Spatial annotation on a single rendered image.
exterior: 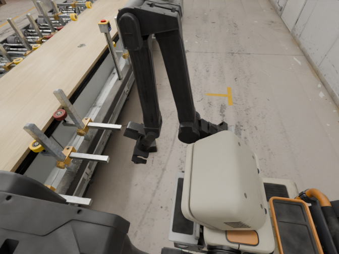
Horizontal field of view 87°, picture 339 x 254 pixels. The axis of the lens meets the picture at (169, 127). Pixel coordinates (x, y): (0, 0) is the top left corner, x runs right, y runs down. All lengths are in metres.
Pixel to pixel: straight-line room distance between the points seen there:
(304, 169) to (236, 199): 1.97
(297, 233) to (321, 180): 1.43
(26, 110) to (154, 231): 1.37
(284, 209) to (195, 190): 0.60
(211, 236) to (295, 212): 0.54
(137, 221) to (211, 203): 1.45
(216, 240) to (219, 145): 0.24
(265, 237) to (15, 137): 1.36
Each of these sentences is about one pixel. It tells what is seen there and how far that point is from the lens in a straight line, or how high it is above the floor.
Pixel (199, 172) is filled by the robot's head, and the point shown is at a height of 1.34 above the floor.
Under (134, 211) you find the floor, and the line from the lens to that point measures 1.84.
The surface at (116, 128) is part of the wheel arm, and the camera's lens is 1.26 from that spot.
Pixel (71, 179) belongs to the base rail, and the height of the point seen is 0.70.
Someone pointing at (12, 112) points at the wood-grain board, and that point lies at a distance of 1.65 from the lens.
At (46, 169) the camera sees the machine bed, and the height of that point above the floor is 0.67.
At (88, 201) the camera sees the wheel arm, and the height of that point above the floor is 0.82.
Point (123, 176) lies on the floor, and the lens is 1.99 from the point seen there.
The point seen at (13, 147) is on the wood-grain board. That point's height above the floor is 0.90.
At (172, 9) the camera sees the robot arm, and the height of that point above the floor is 1.61.
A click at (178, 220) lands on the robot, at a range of 0.71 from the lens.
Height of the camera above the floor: 1.74
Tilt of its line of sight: 51 degrees down
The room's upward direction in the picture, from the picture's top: 4 degrees counter-clockwise
